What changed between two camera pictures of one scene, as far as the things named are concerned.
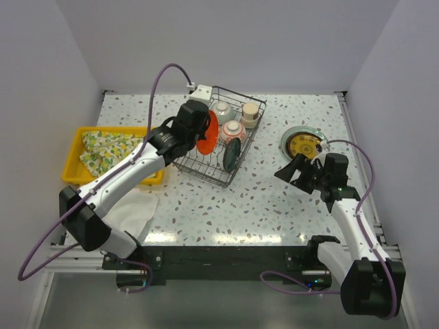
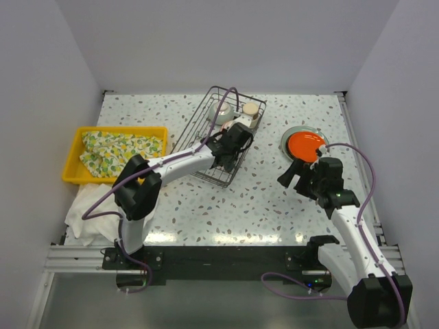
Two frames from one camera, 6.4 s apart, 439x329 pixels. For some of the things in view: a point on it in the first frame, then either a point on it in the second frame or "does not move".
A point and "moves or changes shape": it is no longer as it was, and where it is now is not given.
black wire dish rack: x=235 y=120 does not move
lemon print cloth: x=102 y=149 does not move
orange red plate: x=206 y=147 moves or changes shape
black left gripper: x=203 y=135 → x=225 y=131
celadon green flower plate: x=301 y=129 does not move
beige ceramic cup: x=250 y=115 does not move
